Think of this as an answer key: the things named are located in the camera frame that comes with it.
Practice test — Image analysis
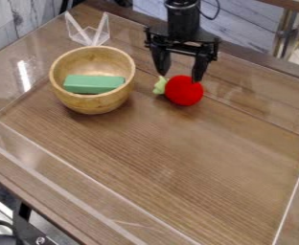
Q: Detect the metal table leg background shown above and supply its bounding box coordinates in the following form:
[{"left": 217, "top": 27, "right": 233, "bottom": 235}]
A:
[{"left": 273, "top": 10, "right": 299, "bottom": 60}]

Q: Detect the black table frame bracket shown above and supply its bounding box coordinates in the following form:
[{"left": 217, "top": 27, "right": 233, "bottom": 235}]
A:
[{"left": 13, "top": 201, "right": 58, "bottom": 245}]

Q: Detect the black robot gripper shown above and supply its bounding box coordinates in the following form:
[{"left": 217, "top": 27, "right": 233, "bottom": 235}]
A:
[{"left": 145, "top": 25, "right": 222, "bottom": 82}]

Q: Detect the wooden bowl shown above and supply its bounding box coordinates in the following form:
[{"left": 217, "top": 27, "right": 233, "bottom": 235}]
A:
[{"left": 48, "top": 46, "right": 135, "bottom": 115}]

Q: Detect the green rectangular block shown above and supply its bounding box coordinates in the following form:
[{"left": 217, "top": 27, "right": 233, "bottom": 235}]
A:
[{"left": 64, "top": 75, "right": 126, "bottom": 95}]

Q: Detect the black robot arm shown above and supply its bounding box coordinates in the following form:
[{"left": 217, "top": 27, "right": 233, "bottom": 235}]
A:
[{"left": 145, "top": 0, "right": 222, "bottom": 82}]

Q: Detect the red plush fruit green leaf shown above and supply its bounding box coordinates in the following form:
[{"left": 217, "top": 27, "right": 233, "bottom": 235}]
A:
[{"left": 153, "top": 75, "right": 205, "bottom": 106}]

